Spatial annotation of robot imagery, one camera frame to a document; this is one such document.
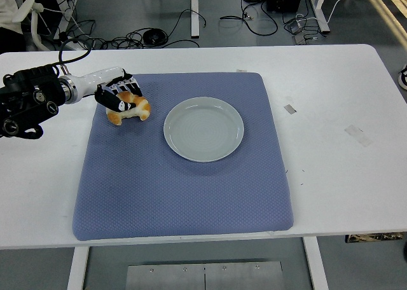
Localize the dark box under table edge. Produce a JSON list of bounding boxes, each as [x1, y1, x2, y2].
[[345, 232, 404, 244]]

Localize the white office chair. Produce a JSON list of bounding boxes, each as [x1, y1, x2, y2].
[[0, 0, 52, 51]]

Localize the white background table post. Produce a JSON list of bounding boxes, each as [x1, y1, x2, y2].
[[190, 0, 200, 38]]

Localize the croissant bread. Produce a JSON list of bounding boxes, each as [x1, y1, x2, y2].
[[106, 91, 151, 125]]

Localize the grey metal plate with screws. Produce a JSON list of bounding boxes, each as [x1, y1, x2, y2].
[[125, 261, 285, 290]]

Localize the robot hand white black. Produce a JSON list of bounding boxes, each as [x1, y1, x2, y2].
[[73, 66, 143, 112]]

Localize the white table leg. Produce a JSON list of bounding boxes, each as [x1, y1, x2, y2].
[[66, 245, 90, 290], [301, 237, 329, 290]]

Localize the blue quilted mat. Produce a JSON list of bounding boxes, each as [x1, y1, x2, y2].
[[72, 72, 294, 242]]

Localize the large clear tape piece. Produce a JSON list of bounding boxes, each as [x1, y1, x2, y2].
[[344, 125, 373, 148]]

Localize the black coiled cable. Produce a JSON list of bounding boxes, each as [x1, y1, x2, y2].
[[141, 28, 169, 46]]

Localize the thin black looped cable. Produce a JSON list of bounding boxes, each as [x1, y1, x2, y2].
[[167, 9, 208, 46]]

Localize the grey round plate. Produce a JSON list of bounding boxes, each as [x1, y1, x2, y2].
[[163, 96, 245, 163]]

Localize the white background table foot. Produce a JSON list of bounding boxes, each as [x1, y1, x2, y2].
[[313, 0, 331, 34]]

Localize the grey power adapter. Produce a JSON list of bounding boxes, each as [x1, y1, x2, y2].
[[287, 18, 308, 36]]

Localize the white cable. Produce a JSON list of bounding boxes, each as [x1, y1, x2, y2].
[[326, 0, 362, 23]]

